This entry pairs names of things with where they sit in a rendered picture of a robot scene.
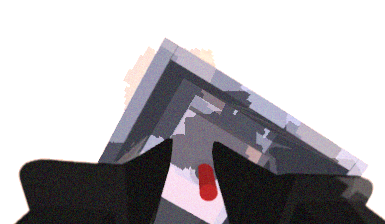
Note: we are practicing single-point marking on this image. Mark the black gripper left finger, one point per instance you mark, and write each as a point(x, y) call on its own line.
point(132, 190)

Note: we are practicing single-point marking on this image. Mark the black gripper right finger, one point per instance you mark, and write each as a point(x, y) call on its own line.
point(254, 195)

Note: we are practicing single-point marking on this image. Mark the red peg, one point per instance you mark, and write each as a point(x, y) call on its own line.
point(207, 184)

